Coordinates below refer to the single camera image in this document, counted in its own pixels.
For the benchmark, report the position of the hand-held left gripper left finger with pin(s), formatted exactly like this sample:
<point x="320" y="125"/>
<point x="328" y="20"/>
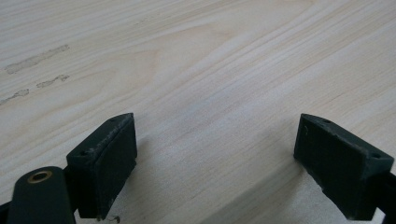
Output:
<point x="104" y="165"/>

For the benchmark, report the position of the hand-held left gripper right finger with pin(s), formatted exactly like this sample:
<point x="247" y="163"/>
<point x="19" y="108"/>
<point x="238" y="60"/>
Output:
<point x="337" y="161"/>

